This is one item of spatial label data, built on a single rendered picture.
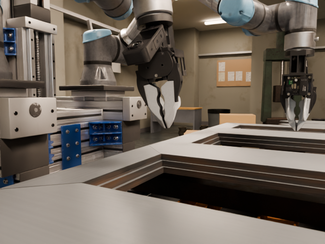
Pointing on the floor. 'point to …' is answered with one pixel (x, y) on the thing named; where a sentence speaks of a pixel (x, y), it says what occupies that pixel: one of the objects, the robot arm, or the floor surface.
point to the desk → (191, 114)
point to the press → (266, 115)
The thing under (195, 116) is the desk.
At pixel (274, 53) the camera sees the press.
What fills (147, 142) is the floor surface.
